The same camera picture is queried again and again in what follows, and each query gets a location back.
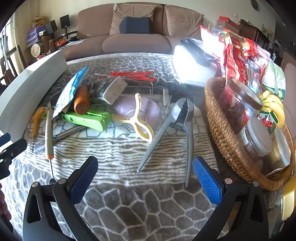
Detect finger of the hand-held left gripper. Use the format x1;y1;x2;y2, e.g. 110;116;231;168
0;138;28;163
0;133;11;147

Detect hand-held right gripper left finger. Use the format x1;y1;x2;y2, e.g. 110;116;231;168
23;156;100;241

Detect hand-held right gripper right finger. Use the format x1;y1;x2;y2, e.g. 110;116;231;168
192;156;270;241

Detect steel melon baller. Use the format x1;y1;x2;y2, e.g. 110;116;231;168
45;109;59;184

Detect white cardboard box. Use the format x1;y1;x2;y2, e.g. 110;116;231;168
0;49;68;139

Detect silver nutcracker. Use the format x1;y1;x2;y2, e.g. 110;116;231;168
136;98;194;188

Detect orange-handled knife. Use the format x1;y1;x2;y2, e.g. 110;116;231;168
73;86;90;115

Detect small beige clip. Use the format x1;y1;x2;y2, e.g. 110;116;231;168
112;93;154;143

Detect black and white box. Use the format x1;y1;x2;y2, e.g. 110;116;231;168
94;76;127;105

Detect person's left hand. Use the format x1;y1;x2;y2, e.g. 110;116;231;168
0;184;11;221

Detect wicker basket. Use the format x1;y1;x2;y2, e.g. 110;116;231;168
204;77;296;192

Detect green plastic kitchen tool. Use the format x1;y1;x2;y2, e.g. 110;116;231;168
60;104;112;132

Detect jar with grey lid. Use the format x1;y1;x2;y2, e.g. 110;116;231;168
236;116;273;163

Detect wooden chair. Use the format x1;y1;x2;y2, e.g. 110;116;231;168
0;45;26;86

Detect jar with white lid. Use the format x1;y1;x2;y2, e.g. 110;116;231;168
266;127;292;174

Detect clear jar brown lid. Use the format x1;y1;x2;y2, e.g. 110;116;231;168
218;77;264;130

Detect round tin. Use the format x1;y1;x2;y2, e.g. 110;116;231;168
31;43;44;57

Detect bunch of bananas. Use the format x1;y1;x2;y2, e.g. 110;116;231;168
258;90;286;129

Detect purple boxes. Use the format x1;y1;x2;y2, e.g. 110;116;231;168
26;26;47;44

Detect white plastic box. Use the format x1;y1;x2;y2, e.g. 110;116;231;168
172;44;219;85

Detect red gold snack bag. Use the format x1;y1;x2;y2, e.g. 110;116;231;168
223;32;255;88

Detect green white bag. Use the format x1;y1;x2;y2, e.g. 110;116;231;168
264;60;287;100

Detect clear red plastic bag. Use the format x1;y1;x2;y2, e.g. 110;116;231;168
248;44;271;93

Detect black remote control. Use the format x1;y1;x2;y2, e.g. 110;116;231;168
180;39;212;67

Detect brown sofa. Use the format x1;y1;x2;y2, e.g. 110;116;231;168
62;3;205;61

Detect wooden cabinet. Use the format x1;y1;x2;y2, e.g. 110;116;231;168
238;20;271;49

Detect red cardboard boxes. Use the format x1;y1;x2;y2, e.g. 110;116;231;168
216;16;241;34

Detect dark blue lumbar pillow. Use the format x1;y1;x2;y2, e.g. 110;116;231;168
120;17;153;34

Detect beige sofa cushion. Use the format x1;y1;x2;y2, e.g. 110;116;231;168
110;3;156;36
164;5;204;37

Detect yellow-handled corkscrew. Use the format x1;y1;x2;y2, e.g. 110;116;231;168
31;107;47;138

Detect steel handled tool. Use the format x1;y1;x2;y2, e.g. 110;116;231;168
53;126;87;144

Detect steel wire rack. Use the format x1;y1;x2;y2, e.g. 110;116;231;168
125;81;173;112

